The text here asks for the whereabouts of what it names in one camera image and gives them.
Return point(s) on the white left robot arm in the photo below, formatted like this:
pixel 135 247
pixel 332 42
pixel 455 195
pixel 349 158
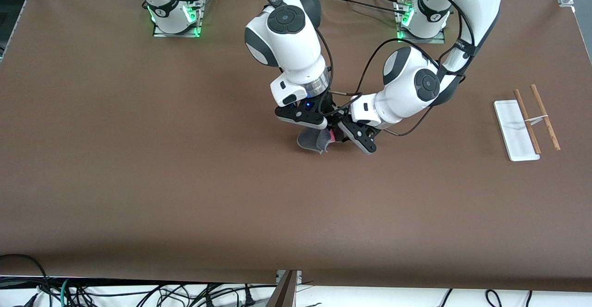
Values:
pixel 407 80

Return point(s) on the white rack base plate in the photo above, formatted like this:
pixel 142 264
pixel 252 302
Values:
pixel 513 136

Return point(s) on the wooden rack rod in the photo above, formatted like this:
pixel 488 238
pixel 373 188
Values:
pixel 545 118
pixel 527 121

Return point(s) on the small white rack clip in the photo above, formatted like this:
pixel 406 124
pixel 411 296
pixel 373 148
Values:
pixel 536 120

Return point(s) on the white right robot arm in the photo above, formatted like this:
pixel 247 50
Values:
pixel 296 52

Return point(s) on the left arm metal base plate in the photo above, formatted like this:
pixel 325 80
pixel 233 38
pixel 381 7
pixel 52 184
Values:
pixel 418 39

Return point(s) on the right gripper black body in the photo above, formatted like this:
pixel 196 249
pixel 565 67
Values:
pixel 325 103

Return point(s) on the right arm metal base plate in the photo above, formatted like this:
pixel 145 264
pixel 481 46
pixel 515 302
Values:
pixel 178 33

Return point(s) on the grey towel with white hem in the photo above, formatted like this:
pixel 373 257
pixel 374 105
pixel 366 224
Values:
pixel 309 139

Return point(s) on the brown camera stand post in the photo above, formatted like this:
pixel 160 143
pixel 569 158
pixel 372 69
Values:
pixel 284 293

